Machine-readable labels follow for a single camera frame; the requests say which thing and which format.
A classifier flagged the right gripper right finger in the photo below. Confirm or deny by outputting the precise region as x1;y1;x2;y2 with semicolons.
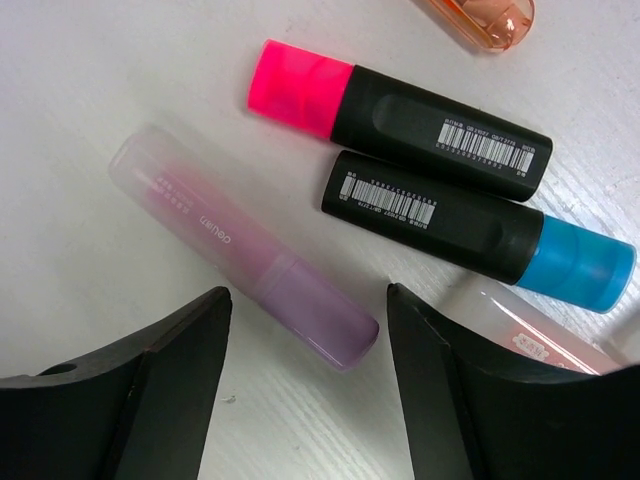
387;283;639;479

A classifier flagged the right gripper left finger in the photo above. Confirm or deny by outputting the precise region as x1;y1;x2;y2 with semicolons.
1;287;232;479

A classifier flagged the yellow cap translucent marker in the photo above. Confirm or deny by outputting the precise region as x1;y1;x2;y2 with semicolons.
437;275;620;375

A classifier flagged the purple translucent marker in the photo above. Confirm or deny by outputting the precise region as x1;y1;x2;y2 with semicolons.
109;126;379;371

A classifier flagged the blue cap black highlighter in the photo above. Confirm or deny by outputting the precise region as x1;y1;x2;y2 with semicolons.
321;151;636;313

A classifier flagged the pink cap black highlighter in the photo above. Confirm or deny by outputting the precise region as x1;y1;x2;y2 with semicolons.
247;40;553;201

